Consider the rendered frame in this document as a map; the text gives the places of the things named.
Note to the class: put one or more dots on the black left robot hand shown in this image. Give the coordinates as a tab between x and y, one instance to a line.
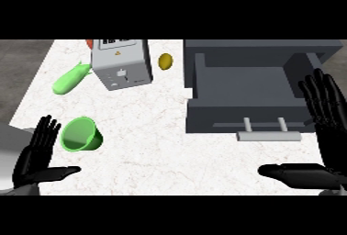
32	159

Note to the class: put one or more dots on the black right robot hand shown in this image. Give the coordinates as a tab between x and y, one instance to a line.
326	122

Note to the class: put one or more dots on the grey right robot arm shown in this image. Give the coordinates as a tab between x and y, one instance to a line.
334	192

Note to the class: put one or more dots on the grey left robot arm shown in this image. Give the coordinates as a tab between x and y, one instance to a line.
21	190

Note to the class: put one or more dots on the green cup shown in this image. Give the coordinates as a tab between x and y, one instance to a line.
80	134

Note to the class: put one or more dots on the dark grey drawer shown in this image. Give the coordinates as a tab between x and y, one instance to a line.
245	98

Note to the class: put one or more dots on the green cucumber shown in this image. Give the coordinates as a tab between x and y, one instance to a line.
69	79

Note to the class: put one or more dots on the dark grey cabinet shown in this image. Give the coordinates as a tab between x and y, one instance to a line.
261	49

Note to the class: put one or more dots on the grey toaster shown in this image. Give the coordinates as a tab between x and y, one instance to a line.
121	64

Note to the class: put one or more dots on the red vegetable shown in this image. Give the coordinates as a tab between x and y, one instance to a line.
90	43

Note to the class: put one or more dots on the yellow lemon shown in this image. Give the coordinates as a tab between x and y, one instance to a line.
165	61

